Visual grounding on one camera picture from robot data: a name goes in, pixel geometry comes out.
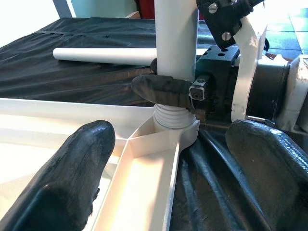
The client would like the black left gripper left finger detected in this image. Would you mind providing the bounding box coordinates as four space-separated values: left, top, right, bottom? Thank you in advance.
0 120 116 231

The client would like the red hanging garment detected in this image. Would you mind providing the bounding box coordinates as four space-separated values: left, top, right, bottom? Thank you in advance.
135 0 205 21

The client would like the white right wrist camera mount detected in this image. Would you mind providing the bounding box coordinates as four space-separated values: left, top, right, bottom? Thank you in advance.
196 0 270 123

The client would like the white plastic table leg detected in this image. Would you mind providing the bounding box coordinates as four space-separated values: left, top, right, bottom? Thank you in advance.
52 47 209 66
154 0 200 129

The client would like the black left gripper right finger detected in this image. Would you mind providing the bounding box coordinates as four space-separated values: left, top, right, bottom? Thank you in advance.
225 119 308 231

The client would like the black plastic cover sheet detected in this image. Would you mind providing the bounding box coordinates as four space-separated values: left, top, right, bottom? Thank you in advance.
0 16 308 231

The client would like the white plastic table top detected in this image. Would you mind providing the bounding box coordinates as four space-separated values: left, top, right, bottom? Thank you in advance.
0 97 200 231

